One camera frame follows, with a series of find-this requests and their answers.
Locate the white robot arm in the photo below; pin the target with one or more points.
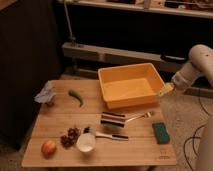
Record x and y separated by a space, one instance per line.
200 63

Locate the green sponge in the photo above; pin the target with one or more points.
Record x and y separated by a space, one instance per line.
160 132

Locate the metal shelf rack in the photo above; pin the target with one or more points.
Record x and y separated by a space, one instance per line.
96 30

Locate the green chili pepper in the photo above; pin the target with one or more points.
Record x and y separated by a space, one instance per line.
77 96

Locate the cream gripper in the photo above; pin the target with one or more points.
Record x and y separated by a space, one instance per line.
168 87

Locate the crumpled white cloth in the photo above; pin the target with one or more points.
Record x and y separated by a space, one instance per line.
46 95

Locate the red apple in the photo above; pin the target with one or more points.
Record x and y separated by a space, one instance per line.
48 148

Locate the silver metal fork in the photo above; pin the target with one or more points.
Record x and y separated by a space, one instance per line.
145 115

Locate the yellow plastic tray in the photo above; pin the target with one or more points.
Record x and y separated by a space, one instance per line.
130 85

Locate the black handle on shelf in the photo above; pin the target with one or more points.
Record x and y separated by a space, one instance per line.
173 59

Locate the bunch of dark grapes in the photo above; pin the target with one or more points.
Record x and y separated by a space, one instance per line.
70 138

